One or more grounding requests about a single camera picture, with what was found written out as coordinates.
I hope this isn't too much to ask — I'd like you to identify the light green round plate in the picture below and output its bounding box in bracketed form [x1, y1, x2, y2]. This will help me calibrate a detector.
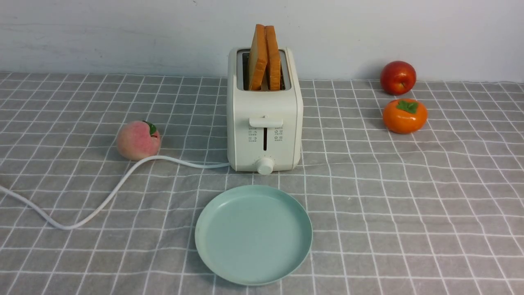
[194, 185, 313, 286]

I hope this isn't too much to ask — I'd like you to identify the red apple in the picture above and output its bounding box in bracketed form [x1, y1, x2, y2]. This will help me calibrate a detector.
[379, 61, 417, 96]

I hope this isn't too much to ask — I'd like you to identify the grey checkered tablecloth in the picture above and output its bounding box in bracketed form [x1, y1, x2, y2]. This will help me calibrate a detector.
[0, 72, 524, 295]

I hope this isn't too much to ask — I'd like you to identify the toast slice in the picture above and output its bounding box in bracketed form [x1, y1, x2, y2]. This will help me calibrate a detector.
[248, 24, 268, 91]
[264, 25, 281, 91]

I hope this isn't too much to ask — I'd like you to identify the white two-slot toaster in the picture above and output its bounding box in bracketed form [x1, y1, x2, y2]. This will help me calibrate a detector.
[226, 48, 303, 175]

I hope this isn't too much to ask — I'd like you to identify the pink peach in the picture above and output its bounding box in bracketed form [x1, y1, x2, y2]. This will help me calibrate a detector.
[116, 120, 161, 162]

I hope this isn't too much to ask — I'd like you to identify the orange persimmon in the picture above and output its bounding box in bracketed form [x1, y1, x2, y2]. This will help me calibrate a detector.
[382, 99, 428, 134]

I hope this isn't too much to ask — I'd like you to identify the white power cable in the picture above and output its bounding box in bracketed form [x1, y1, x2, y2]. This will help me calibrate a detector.
[0, 155, 231, 230]

